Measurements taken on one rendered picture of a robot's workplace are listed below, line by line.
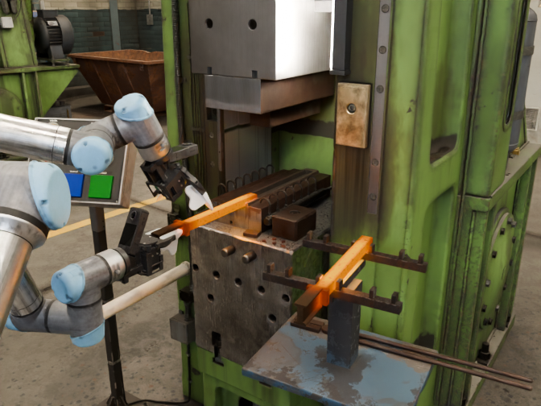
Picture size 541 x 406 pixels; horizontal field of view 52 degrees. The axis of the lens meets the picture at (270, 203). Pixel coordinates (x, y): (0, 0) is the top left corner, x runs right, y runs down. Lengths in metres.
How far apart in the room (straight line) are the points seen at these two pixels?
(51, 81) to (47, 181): 5.77
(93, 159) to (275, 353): 0.65
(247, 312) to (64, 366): 1.28
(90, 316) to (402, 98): 0.93
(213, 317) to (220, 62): 0.80
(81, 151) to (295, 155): 1.10
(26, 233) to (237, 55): 0.82
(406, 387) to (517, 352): 1.65
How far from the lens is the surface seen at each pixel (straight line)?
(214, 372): 1.96
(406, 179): 1.54
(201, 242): 1.74
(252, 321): 1.73
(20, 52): 6.41
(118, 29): 11.17
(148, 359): 2.74
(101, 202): 1.84
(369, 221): 1.61
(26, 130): 1.19
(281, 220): 1.59
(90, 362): 2.79
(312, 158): 2.05
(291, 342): 1.47
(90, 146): 1.15
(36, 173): 1.00
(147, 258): 1.37
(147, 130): 1.29
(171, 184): 1.37
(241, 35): 1.56
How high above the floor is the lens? 1.55
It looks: 20 degrees down
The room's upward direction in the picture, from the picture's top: straight up
